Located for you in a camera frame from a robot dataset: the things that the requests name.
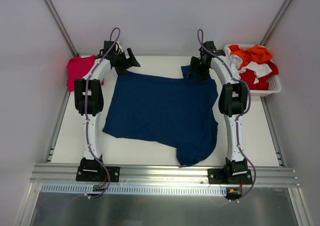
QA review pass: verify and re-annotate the navy blue t-shirt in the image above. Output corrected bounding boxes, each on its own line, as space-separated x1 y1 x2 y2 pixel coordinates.
103 66 218 166

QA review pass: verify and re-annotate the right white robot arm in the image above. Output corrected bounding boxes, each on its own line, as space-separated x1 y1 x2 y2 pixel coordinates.
188 41 251 184

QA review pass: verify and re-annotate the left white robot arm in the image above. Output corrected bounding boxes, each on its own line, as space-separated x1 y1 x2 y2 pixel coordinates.
74 41 140 181

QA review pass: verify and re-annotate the folded pink t-shirt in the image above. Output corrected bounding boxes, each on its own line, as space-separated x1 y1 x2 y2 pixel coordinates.
66 55 100 92

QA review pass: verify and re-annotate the red t-shirt in basket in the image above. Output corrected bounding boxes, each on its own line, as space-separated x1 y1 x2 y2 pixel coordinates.
238 61 279 90

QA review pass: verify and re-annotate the white t-shirt in basket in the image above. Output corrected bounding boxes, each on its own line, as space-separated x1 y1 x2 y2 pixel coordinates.
229 55 272 84

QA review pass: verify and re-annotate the orange t-shirt in basket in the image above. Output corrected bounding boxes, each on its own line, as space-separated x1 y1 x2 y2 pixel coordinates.
228 44 272 69

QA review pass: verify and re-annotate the white plastic basket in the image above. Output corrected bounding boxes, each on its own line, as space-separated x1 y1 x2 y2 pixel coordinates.
224 44 282 97

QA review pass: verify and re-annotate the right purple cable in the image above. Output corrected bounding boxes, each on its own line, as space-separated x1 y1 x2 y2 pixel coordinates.
197 28 257 204

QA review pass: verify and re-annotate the purple cable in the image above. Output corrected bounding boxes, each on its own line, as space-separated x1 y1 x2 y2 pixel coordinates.
197 28 257 204
83 27 122 200

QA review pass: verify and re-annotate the left aluminium corner post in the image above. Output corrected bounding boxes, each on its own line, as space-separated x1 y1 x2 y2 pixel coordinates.
43 0 79 57

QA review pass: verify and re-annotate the aluminium corner post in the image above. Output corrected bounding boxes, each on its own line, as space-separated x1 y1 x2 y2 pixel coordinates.
43 0 79 57
260 0 293 45

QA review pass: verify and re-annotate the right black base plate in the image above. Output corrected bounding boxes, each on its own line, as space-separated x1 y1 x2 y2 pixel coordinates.
207 168 253 185

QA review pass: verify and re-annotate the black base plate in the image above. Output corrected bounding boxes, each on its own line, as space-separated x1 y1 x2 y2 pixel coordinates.
207 168 253 185
75 166 121 183

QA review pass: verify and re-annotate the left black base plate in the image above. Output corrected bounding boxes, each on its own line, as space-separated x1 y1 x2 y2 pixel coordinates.
75 166 121 183

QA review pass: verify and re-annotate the right aluminium corner post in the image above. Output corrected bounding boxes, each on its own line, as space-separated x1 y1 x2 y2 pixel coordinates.
260 0 293 45

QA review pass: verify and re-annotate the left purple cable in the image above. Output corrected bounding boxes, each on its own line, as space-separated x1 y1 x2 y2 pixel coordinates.
83 27 122 200

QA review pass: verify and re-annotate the aluminium mounting rail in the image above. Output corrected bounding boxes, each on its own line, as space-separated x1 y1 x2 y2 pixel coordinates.
30 163 302 188

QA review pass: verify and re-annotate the white slotted cable duct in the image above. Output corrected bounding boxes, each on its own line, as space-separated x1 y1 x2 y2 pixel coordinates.
40 183 227 197

